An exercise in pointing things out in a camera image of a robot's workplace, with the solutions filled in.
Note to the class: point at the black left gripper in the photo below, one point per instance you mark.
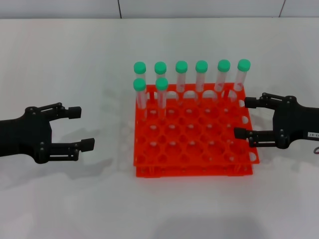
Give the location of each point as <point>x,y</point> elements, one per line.
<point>25,134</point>

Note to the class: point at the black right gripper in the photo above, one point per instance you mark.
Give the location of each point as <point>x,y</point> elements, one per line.
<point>296,122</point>

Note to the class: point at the clear tube with green cap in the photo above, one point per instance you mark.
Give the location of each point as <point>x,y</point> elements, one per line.
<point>223,65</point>
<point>160,67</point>
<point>201,66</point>
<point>181,66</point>
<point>243,65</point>
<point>139,67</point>
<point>139,84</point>
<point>162,83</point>

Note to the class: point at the orange plastic test tube rack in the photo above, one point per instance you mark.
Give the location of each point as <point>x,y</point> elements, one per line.
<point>199,139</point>

